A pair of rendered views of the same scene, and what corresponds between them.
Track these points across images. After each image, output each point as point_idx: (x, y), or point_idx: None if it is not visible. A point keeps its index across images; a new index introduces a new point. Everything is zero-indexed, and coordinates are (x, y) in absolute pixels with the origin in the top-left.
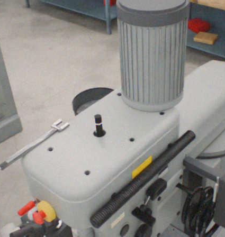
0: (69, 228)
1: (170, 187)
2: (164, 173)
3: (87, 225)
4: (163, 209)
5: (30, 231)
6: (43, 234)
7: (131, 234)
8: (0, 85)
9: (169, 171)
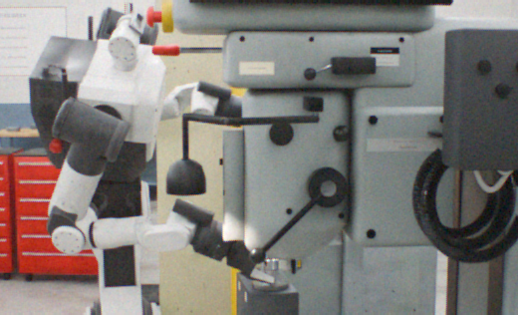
0: (294, 308)
1: (408, 119)
2: (389, 63)
3: (188, 14)
4: (387, 167)
5: (205, 215)
6: (227, 245)
7: (301, 170)
8: (415, 269)
9: (405, 72)
